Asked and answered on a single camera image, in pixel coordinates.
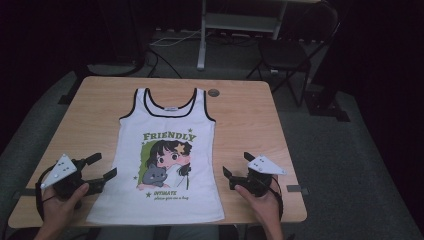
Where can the black curved stand base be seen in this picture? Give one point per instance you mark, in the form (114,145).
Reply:
(116,70)

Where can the grey round table grommet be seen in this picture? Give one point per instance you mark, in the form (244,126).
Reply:
(213,93)

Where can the person's left hand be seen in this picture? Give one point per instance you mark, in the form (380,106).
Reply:
(58,211)

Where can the black folding chair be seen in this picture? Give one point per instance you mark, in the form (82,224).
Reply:
(283,53)

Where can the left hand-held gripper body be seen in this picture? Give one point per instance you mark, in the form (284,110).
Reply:
(60,170)

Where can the black flat stand base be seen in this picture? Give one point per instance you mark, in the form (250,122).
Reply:
(328,108)

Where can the white metal stand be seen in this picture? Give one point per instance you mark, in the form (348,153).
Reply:
(201,50)

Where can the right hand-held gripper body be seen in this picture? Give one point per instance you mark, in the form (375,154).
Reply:
(265,166)

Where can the white printed tank top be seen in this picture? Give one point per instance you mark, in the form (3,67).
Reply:
(166,116)

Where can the person's right hand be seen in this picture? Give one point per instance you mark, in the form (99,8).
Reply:
(266,210)

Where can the grey table edge tab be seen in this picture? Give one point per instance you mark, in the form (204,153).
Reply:
(296,189)

